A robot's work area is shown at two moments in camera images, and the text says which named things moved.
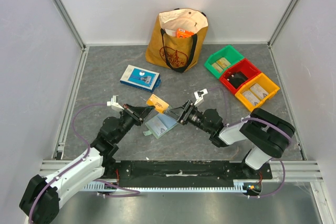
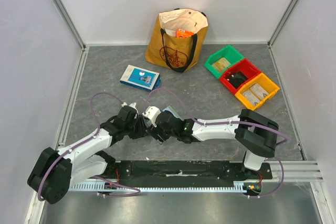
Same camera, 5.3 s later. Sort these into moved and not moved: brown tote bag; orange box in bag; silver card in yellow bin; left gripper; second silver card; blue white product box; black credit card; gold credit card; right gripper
Moved: left gripper; gold credit card; right gripper
Not moved: brown tote bag; black credit card; silver card in yellow bin; second silver card; orange box in bag; blue white product box
